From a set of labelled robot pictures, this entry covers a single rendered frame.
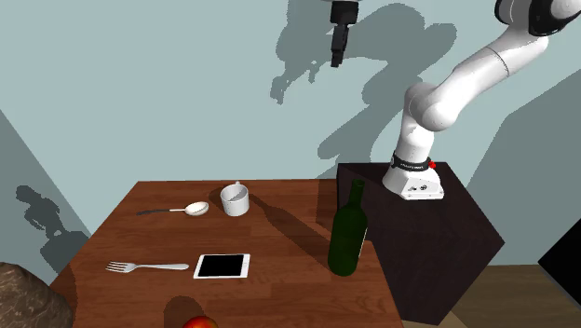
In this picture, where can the dark green wine bottle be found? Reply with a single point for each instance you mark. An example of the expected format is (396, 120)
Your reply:
(347, 240)

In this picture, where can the white cup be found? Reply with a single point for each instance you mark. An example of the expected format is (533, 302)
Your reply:
(236, 204)

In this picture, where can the brown rough rounded object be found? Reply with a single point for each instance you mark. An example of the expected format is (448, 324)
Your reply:
(27, 300)

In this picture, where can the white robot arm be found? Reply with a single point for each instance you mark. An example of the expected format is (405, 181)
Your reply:
(435, 109)

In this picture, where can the red apple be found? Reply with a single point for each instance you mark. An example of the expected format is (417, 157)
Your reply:
(200, 323)

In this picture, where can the black box-shaped object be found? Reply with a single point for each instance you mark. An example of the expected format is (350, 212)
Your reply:
(565, 268)

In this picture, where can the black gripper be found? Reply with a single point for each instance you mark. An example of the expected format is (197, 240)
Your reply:
(343, 13)

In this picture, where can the white tablet with black screen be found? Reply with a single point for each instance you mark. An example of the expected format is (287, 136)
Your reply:
(221, 265)

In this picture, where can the silver spoon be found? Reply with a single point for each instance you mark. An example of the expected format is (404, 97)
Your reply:
(196, 208)

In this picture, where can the dark robot stand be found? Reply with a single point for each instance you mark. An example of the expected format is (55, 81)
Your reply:
(431, 245)

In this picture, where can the silver fork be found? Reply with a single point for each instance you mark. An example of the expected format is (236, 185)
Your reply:
(159, 266)

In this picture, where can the brown wooden table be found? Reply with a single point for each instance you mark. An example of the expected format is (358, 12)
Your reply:
(281, 300)

